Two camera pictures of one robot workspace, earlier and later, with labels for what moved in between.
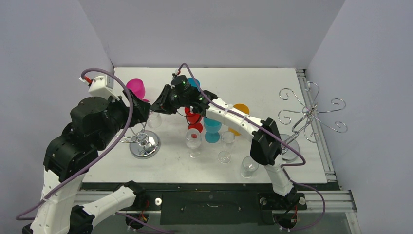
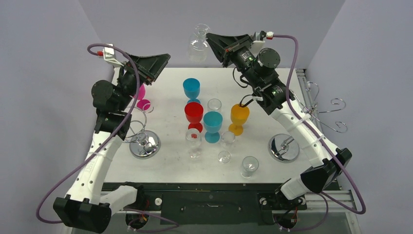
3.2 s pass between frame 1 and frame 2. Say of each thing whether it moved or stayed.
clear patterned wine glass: stayed
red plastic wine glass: stayed
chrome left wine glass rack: stayed
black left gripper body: moved
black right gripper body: moved
